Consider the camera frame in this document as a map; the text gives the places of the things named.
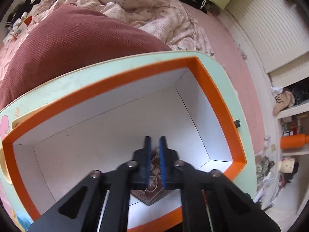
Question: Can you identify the red patterned card box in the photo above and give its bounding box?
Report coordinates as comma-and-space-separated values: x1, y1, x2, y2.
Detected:
130, 146, 173, 206

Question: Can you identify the mint green lap table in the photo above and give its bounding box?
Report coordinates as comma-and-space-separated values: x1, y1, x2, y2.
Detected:
1, 51, 257, 231

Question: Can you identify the orange cardboard box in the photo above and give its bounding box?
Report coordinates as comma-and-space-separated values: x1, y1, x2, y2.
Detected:
1, 51, 254, 229

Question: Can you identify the orange cylinder on shelf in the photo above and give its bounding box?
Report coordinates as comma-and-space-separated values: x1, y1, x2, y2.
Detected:
280, 134, 309, 149

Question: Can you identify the white louvered closet door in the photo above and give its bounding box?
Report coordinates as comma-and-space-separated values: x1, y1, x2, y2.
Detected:
226, 0, 308, 73

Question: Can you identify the pink floral duvet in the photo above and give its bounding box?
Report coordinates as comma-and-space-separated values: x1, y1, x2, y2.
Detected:
32, 0, 214, 57

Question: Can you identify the dark red corduroy pillow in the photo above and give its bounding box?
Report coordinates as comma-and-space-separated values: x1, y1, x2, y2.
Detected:
1, 3, 170, 108

